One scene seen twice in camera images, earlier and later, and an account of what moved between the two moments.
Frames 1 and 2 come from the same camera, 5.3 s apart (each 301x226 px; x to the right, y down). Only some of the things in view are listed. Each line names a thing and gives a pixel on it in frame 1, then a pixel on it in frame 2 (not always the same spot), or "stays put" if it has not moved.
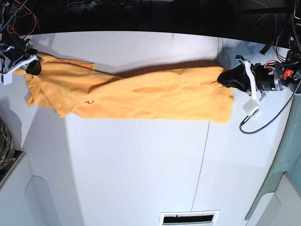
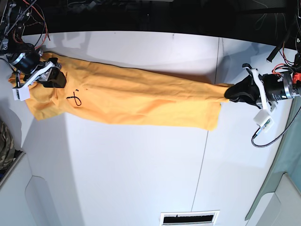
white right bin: x=278 y=204 stays put
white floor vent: x=203 y=217 stays put
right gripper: x=264 y=77 → x=246 y=90
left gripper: x=13 y=52 → x=31 y=67
